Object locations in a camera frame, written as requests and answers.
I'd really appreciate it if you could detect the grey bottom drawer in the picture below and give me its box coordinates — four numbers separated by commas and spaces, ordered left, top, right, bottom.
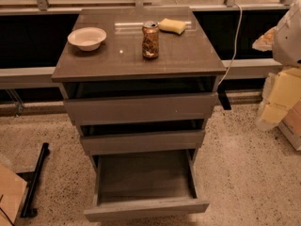
84, 150, 209, 222

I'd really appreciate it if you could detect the yellow sponge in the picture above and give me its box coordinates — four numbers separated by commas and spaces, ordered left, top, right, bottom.
159, 18, 186, 35

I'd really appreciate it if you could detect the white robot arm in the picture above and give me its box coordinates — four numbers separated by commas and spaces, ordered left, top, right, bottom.
252, 0, 301, 131

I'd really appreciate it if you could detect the black metal bar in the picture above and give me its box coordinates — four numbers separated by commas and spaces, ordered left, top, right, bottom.
20, 142, 50, 218

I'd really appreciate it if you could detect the grey drawer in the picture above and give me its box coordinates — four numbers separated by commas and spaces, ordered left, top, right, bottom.
64, 77, 217, 125
84, 150, 209, 222
81, 119, 205, 155

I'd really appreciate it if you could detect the metal bracket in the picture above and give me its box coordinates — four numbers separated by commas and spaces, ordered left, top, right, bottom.
7, 89, 24, 117

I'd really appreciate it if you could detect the white bowl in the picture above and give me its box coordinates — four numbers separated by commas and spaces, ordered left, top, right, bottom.
68, 27, 106, 52

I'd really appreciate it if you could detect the grey middle drawer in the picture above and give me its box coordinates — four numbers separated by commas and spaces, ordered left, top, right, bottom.
81, 119, 205, 155

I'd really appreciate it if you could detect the cardboard box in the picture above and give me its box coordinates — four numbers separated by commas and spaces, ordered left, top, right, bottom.
0, 164, 27, 226
278, 101, 301, 151

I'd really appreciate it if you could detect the grey top drawer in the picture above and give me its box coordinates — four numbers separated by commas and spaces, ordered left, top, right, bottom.
64, 77, 217, 125

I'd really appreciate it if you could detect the cardboard box left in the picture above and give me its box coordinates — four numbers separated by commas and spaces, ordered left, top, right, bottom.
0, 164, 27, 226

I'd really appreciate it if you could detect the cardboard box right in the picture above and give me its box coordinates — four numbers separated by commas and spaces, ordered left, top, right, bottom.
278, 101, 301, 151

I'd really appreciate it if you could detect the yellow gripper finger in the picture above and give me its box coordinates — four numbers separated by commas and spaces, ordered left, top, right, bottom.
252, 26, 277, 52

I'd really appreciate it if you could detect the orange soda can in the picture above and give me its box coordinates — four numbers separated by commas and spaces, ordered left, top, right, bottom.
142, 21, 159, 59

